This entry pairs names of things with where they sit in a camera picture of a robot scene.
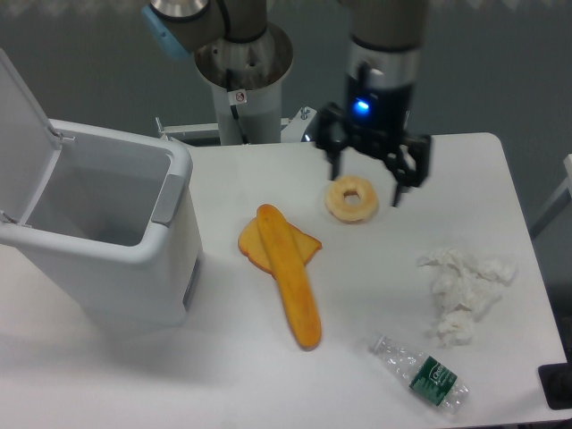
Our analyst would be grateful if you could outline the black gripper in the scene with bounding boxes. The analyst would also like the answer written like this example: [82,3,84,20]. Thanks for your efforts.
[315,77,433,207]

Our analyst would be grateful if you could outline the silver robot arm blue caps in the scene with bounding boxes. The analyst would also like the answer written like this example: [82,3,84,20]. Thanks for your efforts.
[141,1,432,197]

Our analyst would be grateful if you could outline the white trash can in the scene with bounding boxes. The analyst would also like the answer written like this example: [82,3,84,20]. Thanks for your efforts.
[1,56,203,325]

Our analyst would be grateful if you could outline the long orange baguette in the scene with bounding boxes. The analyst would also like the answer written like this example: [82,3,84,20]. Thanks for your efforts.
[257,204,322,351]

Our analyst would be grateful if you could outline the orange toast slice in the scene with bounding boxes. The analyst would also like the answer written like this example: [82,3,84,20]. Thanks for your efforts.
[238,219,323,275]

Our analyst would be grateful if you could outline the crumpled white tissue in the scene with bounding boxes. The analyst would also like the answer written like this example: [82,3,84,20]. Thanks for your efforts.
[417,247,517,349]

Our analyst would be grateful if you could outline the clear plastic bottle green label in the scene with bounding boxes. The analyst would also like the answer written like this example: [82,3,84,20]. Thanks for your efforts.
[369,335,469,415]

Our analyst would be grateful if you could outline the black device at table edge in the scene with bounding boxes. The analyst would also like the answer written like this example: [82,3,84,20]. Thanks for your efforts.
[538,363,571,410]

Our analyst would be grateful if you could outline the pale ring donut bread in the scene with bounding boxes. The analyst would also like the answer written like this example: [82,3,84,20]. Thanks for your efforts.
[324,175,379,223]

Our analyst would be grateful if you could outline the white metal table frame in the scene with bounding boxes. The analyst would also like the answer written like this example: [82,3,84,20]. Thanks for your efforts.
[155,106,317,147]

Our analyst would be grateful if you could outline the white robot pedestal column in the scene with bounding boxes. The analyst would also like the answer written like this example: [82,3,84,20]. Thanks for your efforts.
[194,23,293,146]

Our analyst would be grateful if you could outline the white frame part right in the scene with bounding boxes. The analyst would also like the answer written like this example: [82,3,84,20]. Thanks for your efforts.
[528,154,571,240]

